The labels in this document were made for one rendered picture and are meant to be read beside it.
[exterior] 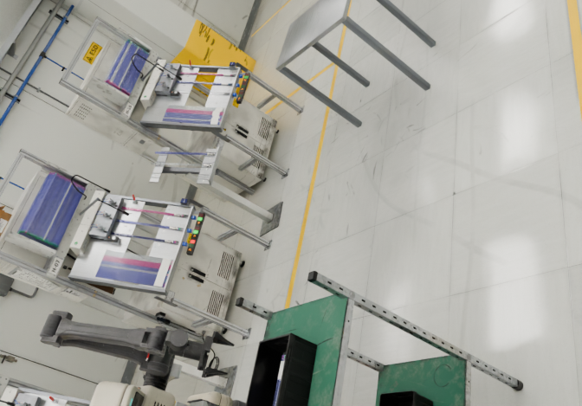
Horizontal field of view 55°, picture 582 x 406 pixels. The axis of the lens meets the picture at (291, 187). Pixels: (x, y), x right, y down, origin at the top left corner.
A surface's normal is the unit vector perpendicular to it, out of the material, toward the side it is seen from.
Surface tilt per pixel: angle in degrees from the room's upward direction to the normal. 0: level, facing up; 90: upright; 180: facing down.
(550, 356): 0
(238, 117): 90
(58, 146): 90
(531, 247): 0
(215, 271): 90
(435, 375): 0
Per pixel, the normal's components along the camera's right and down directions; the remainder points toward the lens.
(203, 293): 0.61, -0.33
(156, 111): -0.12, -0.57
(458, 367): -0.77, -0.47
